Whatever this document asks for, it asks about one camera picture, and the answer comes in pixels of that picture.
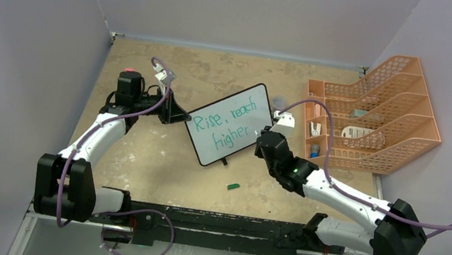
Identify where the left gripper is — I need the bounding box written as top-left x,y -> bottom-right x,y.
131,83 -> 194,128

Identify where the small whiteboard black frame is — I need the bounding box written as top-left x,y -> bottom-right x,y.
186,83 -> 273,166

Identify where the green marker cap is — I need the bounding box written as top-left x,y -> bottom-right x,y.
227,183 -> 240,190

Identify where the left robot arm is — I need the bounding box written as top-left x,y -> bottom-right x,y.
33,70 -> 191,227

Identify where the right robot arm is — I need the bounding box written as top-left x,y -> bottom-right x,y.
254,127 -> 427,255

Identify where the clear jar of paperclips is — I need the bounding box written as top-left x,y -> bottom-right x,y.
271,96 -> 288,111

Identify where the white stapler in organizer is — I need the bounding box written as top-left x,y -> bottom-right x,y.
309,121 -> 322,137

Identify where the pink cap bottle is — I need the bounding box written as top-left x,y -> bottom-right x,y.
124,67 -> 137,73

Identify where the white label card in organizer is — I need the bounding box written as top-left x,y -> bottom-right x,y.
341,126 -> 374,141

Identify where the orange plastic file organizer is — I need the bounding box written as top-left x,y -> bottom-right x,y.
304,55 -> 442,175

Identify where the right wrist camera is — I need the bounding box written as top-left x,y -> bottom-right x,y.
270,110 -> 296,138

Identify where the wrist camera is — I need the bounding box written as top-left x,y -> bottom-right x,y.
270,110 -> 296,138
154,66 -> 176,95

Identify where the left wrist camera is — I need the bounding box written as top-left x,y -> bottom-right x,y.
154,66 -> 176,95

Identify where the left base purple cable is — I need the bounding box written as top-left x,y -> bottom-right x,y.
97,203 -> 179,255

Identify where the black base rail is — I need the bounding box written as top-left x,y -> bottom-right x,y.
84,194 -> 347,255

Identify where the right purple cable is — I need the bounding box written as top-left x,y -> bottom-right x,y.
264,94 -> 452,242

